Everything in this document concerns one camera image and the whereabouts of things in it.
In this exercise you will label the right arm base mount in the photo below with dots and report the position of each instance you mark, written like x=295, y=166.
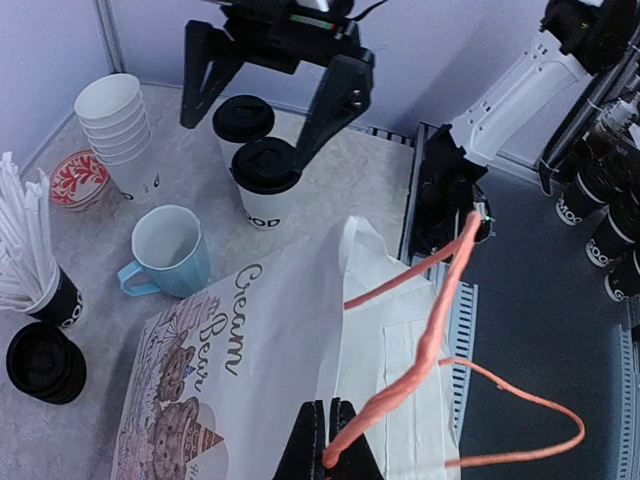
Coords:
x=447, y=191

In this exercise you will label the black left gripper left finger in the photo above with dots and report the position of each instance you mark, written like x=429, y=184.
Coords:
x=302, y=456

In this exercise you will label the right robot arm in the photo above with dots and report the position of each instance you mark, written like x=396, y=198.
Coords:
x=575, y=39

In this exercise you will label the single black cup lid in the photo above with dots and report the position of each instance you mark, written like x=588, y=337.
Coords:
x=265, y=166

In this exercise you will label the right aluminium corner post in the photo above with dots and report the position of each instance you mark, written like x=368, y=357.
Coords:
x=110, y=37

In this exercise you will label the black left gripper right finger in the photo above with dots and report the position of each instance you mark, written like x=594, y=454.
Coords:
x=357, y=462

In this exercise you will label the black cups on floor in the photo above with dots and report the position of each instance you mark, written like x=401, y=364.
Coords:
x=605, y=180

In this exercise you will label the white paper takeout bag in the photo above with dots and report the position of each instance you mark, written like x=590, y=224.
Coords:
x=218, y=378

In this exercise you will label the stack of white paper cups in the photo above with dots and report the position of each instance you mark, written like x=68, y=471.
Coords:
x=114, y=118

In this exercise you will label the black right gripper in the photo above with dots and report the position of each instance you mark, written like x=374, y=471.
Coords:
x=279, y=35

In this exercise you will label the stack of black lids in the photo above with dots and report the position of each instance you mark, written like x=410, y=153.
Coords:
x=44, y=364

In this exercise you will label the light blue ceramic mug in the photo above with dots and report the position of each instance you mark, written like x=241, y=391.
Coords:
x=170, y=255

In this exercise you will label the black coffee cup lid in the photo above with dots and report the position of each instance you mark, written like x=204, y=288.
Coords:
x=243, y=119

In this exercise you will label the white paper cup GOOD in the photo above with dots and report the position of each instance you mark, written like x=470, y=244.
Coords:
x=228, y=150

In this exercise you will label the red patterned bowl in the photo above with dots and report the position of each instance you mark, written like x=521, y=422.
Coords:
x=78, y=182

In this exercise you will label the black cup holding straws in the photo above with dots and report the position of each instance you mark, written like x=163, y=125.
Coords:
x=61, y=304

